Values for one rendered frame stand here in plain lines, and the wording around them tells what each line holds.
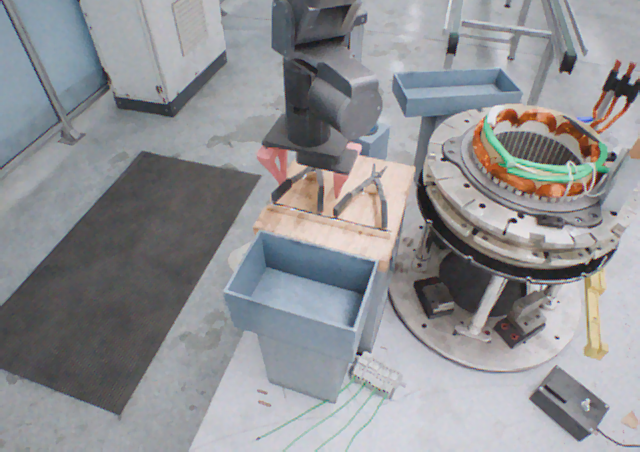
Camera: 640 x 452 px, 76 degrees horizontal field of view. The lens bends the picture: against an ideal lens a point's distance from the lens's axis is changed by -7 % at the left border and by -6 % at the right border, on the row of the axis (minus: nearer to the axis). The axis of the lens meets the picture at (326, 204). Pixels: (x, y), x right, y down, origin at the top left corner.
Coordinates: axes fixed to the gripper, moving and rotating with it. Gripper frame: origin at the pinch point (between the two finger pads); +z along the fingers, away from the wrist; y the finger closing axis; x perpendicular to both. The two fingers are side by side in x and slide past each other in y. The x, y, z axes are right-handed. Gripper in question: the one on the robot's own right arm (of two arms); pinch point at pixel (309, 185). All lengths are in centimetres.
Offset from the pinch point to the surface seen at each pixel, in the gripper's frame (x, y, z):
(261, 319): -18.8, 0.1, 6.1
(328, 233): -5.8, 4.7, 2.2
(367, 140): 20.4, 3.7, 5.5
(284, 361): -17.5, 1.8, 19.9
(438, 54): 286, 3, 110
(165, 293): 30, -76, 109
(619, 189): 7.4, 40.9, -5.2
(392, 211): 0.9, 12.0, 2.2
